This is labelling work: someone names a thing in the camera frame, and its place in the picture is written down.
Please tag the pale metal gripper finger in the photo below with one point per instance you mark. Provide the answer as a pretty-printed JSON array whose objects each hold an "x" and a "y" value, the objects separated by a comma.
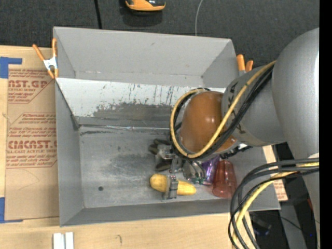
[
  {"x": 171, "y": 189},
  {"x": 163, "y": 154}
]

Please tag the yellow toy corn cob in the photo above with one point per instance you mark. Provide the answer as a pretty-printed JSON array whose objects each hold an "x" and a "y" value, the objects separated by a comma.
[{"x": 159, "y": 183}]

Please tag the clear purple cup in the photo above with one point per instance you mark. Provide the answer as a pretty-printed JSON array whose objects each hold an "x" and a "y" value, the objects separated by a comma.
[{"x": 210, "y": 170}]

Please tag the clear red cup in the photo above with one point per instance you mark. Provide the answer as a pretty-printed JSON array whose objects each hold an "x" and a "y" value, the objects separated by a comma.
[{"x": 225, "y": 180}]

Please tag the grey metal bin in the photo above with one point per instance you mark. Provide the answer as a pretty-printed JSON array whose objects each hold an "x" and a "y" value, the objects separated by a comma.
[{"x": 116, "y": 152}]

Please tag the brown cardboard board red print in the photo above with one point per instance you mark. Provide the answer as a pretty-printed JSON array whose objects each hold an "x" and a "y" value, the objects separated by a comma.
[{"x": 31, "y": 128}]

